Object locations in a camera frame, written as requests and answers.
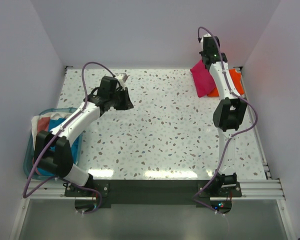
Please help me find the magenta t shirt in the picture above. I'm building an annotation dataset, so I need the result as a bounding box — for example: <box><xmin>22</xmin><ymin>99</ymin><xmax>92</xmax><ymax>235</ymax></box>
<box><xmin>190</xmin><ymin>60</ymin><xmax>216</xmax><ymax>98</ymax></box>

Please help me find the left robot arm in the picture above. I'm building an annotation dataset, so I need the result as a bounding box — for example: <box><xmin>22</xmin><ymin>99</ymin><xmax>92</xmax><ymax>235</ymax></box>
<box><xmin>33</xmin><ymin>73</ymin><xmax>134</xmax><ymax>196</ymax></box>

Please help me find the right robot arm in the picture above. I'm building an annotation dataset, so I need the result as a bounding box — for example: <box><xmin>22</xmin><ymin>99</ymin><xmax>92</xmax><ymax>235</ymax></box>
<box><xmin>199</xmin><ymin>34</ymin><xmax>247</xmax><ymax>197</ymax></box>

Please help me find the folded orange t shirt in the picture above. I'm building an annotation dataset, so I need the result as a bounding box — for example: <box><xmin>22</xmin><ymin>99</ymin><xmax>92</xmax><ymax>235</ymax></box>
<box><xmin>207</xmin><ymin>68</ymin><xmax>245</xmax><ymax>97</ymax></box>

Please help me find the blue t shirt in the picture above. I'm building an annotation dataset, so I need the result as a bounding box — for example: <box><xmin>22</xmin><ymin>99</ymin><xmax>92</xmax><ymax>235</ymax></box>
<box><xmin>31</xmin><ymin>130</ymin><xmax>76</xmax><ymax>177</ymax></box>

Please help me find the teal plastic basket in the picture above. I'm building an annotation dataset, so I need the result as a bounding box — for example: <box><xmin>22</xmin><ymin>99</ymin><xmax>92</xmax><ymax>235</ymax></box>
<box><xmin>23</xmin><ymin>107</ymin><xmax>83</xmax><ymax>181</ymax></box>

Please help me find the salmon pink t shirt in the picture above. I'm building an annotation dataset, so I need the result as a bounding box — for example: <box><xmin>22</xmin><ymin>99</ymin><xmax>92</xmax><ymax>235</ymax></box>
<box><xmin>37</xmin><ymin>117</ymin><xmax>51</xmax><ymax>133</ymax></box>

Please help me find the white t shirt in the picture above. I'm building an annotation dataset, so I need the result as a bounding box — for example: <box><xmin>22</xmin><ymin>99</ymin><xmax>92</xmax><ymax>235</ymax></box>
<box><xmin>31</xmin><ymin>111</ymin><xmax>71</xmax><ymax>147</ymax></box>

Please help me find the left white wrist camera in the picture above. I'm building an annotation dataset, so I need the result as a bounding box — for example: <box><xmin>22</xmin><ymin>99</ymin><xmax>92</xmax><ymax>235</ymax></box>
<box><xmin>115</xmin><ymin>73</ymin><xmax>129</xmax><ymax>86</ymax></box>

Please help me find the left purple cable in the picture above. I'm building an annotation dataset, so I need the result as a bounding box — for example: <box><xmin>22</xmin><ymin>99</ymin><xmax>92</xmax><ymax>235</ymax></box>
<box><xmin>22</xmin><ymin>61</ymin><xmax>121</xmax><ymax>214</ymax></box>

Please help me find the aluminium frame rail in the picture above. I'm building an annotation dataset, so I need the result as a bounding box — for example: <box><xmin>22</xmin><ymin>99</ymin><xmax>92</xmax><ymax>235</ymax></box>
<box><xmin>8</xmin><ymin>162</ymin><xmax>291</xmax><ymax>240</ymax></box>

